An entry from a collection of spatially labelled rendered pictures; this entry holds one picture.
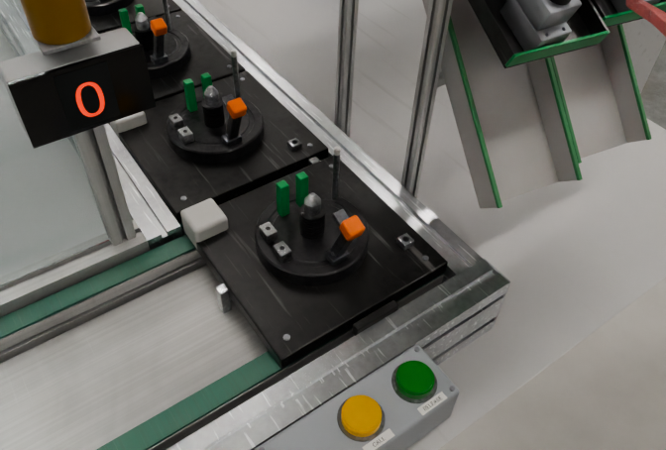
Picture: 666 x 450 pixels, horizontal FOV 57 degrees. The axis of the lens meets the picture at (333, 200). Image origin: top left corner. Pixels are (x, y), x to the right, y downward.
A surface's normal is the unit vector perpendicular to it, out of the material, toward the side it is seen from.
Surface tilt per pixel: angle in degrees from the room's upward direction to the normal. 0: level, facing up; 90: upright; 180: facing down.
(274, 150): 0
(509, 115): 45
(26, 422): 0
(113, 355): 0
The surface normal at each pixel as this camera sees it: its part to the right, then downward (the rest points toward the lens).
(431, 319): 0.04, -0.70
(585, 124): 0.33, -0.04
